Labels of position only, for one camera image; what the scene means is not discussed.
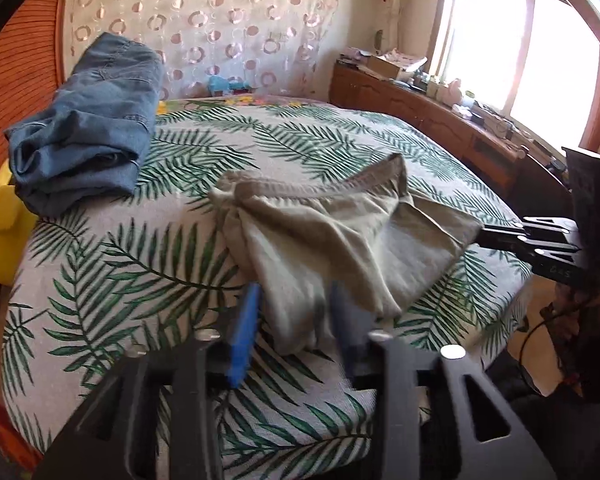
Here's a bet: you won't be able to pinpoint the window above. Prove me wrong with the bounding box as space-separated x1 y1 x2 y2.
428 0 600 151

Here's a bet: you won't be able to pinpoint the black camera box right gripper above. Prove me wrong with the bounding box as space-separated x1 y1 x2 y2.
565 148 600 272

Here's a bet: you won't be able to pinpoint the palm leaf bed sheet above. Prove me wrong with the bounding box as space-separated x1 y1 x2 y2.
1 98 517 479

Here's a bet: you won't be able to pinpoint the cardboard box on cabinet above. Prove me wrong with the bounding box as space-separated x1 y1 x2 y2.
366 55 408 79

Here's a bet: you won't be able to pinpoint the wooden slatted wardrobe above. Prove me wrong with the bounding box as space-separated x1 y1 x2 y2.
0 0 65 167

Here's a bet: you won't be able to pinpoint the person's right hand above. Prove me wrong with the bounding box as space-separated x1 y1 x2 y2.
548 284 600 359

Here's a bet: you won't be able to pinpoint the yellow pikachu plush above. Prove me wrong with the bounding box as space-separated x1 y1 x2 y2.
0 160 38 288

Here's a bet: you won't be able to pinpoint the circle patterned sheer curtain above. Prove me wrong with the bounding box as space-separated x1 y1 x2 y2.
62 0 339 100

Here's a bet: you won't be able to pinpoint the folded blue jeans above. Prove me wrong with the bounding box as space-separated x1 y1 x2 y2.
5 32 164 217

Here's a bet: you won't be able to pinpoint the blue toy on box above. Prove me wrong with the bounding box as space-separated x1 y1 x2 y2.
208 76 253 96

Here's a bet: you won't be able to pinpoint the wooden sideboard cabinet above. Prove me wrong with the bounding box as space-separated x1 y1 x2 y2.
328 61 573 218

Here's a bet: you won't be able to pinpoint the grey-green shorts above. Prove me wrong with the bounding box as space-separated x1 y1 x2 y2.
209 154 483 356

